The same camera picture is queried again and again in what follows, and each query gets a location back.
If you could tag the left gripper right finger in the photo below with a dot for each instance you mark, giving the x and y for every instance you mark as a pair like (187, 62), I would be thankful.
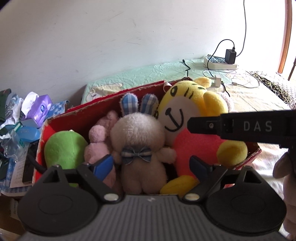
(208, 175)

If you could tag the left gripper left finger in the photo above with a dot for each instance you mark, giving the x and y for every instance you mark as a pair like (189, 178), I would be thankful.
(92, 176)

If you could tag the beige plush bunny plaid ears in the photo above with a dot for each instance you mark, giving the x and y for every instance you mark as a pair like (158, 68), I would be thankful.
(138, 143)

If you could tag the brown plush bear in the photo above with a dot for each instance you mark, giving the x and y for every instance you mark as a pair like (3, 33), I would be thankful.
(285, 168)

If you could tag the small pink plush toy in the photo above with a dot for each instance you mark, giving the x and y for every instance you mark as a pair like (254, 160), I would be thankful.
(99, 136)

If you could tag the leopard print cloth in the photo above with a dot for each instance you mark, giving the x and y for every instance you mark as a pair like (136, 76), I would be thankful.
(283, 88)

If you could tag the green plush toy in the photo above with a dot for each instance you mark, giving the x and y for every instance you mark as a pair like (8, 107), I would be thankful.
(65, 148)

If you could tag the yellow green cartoon bedsheet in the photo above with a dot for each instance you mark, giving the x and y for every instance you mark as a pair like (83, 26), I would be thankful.
(245, 92)

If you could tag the red cardboard box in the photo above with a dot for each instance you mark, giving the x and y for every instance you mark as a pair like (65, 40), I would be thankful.
(82, 118)

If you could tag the white usb charger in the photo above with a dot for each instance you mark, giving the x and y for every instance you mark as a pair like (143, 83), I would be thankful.
(216, 81)

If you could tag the blue plastic case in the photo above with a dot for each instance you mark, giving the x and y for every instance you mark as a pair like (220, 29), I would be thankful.
(28, 134)

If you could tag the yellow tiger plush toy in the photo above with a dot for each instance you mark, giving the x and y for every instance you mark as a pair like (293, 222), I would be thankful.
(180, 112)

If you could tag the black power adapter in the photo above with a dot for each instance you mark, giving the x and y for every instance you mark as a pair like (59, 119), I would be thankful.
(230, 56)

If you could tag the purple tissue pack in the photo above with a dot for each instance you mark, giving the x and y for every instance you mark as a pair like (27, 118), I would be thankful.
(38, 111)

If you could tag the white power strip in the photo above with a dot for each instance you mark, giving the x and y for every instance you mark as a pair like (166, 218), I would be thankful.
(217, 63)

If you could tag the pile of plastic packages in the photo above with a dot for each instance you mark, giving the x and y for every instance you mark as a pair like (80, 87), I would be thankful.
(19, 158)

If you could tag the wooden door frame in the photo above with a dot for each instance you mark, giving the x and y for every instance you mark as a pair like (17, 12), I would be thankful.
(286, 36)

